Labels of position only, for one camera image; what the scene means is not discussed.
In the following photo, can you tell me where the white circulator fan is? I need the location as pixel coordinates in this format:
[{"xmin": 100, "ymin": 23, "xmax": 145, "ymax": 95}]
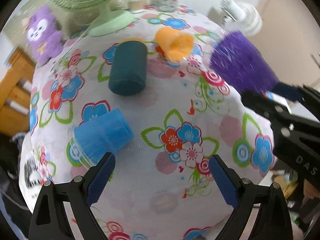
[{"xmin": 208, "ymin": 0, "xmax": 263, "ymax": 37}]

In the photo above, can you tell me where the wooden chair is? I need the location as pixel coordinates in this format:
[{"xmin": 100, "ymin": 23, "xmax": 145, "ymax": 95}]
[{"xmin": 1, "ymin": 48, "xmax": 35, "ymax": 136}]

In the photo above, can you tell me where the floral tablecloth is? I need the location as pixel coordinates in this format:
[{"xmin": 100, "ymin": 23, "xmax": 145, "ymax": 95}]
[{"xmin": 30, "ymin": 6, "xmax": 276, "ymax": 239}]

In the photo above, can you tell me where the purple plush rabbit toy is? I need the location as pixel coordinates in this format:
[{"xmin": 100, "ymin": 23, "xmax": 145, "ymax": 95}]
[{"xmin": 25, "ymin": 5, "xmax": 63, "ymax": 66}]

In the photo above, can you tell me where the white printed t-shirt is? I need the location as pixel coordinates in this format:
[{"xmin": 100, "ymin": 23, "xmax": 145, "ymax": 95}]
[{"xmin": 19, "ymin": 133, "xmax": 42, "ymax": 203}]

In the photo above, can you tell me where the orange plastic cup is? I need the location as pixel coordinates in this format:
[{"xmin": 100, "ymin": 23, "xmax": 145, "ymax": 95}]
[{"xmin": 155, "ymin": 27, "xmax": 194, "ymax": 62}]

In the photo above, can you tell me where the dark teal cup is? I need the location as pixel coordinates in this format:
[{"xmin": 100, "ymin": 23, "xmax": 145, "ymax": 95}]
[{"xmin": 108, "ymin": 41, "xmax": 148, "ymax": 96}]

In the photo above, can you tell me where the blue plastic cup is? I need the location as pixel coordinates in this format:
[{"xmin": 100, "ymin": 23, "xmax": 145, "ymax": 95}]
[{"xmin": 68, "ymin": 109, "xmax": 134, "ymax": 168}]

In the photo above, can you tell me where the cotton swab container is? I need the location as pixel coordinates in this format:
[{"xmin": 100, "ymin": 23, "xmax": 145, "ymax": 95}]
[{"xmin": 128, "ymin": 0, "xmax": 145, "ymax": 14}]

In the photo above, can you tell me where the purple plastic cup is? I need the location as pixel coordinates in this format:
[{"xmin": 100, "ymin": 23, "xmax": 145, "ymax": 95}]
[{"xmin": 209, "ymin": 31, "xmax": 279, "ymax": 94}]

